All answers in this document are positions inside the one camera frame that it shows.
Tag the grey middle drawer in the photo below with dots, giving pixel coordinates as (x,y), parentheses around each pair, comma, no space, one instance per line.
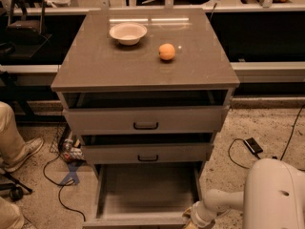
(110,154)

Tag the grey bottom drawer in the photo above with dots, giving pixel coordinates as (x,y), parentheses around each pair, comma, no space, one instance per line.
(144,195)

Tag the black chair wheel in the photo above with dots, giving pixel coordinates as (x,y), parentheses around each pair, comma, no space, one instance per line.
(15,187)

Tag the orange fruit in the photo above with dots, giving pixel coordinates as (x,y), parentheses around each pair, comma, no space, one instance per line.
(166,52)

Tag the white bowl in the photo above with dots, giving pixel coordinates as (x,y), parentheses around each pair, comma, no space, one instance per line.
(128,33)

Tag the person leg beige trousers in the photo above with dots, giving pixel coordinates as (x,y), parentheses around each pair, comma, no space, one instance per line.
(11,141)

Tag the person knee beige trousers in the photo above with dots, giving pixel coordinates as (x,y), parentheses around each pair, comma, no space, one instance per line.
(10,215)

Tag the black phone device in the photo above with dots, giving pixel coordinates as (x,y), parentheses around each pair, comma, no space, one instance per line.
(253,146)

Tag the black chair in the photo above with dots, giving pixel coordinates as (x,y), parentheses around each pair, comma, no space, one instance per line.
(25,34)

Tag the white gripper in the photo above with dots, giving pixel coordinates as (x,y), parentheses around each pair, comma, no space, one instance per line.
(199,216)

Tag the white sneaker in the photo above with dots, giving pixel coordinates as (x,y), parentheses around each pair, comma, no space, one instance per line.
(29,149)

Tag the plastic bottle on floor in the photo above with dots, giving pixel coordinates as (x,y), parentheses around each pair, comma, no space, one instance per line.
(67,149)

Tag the blue tape cross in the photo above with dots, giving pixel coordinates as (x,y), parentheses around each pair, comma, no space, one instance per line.
(72,172)

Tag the grey top drawer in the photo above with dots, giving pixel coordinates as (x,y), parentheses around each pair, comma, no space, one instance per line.
(128,121)

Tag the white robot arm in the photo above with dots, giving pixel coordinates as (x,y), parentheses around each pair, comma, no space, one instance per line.
(273,198)

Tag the grey drawer cabinet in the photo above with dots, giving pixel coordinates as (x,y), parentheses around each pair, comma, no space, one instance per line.
(100,73)

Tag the grey drawer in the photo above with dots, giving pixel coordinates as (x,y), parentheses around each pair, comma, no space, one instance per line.
(144,195)
(110,154)
(128,121)

